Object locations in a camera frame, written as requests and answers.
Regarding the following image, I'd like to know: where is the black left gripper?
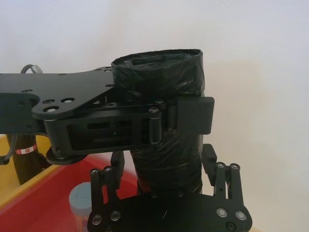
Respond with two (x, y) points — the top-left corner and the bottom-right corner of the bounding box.
(0, 65), (114, 166)

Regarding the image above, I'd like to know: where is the thin dark cable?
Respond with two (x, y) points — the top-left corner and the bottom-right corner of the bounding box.
(0, 134), (18, 165)

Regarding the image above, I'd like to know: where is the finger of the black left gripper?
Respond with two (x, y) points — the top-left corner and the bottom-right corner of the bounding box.
(43, 96), (216, 156)

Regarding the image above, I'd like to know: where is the grey cable with silver plug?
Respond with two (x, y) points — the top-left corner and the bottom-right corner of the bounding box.
(20, 63), (43, 74)

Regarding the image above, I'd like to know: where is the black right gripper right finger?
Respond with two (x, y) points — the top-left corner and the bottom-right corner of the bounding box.
(202, 144), (253, 232)

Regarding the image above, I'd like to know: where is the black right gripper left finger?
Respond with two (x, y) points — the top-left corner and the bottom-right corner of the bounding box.
(87, 152), (126, 232)

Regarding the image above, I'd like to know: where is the dark brown bottle, red-white label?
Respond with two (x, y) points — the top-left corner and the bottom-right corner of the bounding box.
(9, 134), (47, 187)

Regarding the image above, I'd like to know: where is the cylinder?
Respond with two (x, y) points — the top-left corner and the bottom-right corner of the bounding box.
(110, 48), (206, 194)

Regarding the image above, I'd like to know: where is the clear jar with grey-blue lid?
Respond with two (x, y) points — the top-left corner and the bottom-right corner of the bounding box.
(69, 182), (94, 232)

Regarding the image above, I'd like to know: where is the red bin with yellow rim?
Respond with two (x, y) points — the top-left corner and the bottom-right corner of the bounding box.
(0, 134), (139, 232)

